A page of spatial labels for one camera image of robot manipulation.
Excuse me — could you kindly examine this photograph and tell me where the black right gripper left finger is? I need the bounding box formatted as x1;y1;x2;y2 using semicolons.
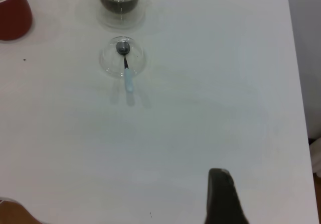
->
204;168;228;224

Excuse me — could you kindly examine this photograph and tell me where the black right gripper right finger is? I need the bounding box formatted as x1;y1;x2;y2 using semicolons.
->
219;168;251;224

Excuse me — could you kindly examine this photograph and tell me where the clear glass saucer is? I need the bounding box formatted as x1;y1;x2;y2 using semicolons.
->
100;36;147;78

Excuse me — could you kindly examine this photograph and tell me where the red ceramic mug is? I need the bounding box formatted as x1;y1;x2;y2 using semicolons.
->
0;0;33;41

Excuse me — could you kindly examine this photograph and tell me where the metal spoon light-blue handle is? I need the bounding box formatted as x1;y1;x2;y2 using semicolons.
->
116;41;134;93

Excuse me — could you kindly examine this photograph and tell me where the clear double-wall glass cup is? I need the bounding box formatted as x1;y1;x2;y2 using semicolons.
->
96;0;153;30

